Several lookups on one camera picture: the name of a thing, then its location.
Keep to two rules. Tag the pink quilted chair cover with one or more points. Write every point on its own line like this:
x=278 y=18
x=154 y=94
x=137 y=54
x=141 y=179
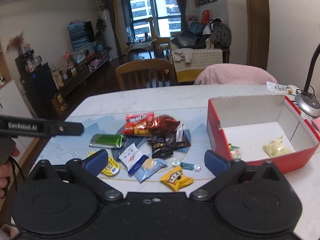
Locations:
x=234 y=74

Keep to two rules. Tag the white and blue snack pack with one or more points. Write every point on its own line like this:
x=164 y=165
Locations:
x=132 y=158

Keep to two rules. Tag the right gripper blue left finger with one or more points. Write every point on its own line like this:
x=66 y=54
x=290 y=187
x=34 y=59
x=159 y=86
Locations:
x=85 y=172

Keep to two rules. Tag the wooden coffee table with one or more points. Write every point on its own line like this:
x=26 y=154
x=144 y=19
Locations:
x=139 y=47

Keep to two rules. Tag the dark tv cabinet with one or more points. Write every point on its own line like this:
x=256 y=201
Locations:
x=45 y=87

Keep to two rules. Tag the dark red foil snack bag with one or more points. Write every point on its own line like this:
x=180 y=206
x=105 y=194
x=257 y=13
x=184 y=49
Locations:
x=162 y=125

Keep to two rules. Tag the red and white cardboard box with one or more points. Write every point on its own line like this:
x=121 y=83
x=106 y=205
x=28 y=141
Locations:
x=250 y=122

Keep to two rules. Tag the yellow jelly cup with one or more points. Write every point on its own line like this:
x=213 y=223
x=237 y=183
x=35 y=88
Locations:
x=112 y=167

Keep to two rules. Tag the wooden door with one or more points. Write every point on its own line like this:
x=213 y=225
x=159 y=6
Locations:
x=258 y=22

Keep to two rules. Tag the red chips snack bag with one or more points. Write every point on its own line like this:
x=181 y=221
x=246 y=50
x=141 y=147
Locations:
x=136 y=124

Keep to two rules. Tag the beige sofa with clothes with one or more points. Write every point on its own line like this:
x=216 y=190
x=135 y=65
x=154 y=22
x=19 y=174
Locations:
x=201 y=46

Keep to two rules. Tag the light blue cookie pack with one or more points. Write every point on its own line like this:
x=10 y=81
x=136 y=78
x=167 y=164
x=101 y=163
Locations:
x=149 y=168

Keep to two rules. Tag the person's left hand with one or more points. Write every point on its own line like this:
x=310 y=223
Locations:
x=5 y=173

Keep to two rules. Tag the green wafer snack pack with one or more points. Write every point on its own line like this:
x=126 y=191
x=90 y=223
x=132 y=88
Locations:
x=107 y=141

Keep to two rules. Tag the wooden dining chair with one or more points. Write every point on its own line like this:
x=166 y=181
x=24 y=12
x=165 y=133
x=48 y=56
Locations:
x=151 y=73

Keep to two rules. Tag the pink plastic pouch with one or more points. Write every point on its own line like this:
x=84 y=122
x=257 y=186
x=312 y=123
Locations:
x=316 y=123

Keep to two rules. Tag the blue candy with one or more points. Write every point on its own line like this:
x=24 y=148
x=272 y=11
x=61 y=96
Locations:
x=186 y=166

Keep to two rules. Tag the flat screen television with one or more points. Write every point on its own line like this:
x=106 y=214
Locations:
x=81 y=34

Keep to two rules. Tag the silver desk lamp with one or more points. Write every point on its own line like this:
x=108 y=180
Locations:
x=305 y=98

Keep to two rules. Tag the black sesame snack pack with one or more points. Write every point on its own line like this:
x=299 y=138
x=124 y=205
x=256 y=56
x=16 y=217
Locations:
x=159 y=147

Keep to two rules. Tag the pale yellow snack pack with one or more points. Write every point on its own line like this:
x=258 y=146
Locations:
x=276 y=148

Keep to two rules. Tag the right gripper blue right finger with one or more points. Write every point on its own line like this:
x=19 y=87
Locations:
x=226 y=172

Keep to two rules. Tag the dark brown chocolate pack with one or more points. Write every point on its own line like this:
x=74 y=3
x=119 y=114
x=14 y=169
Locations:
x=179 y=139

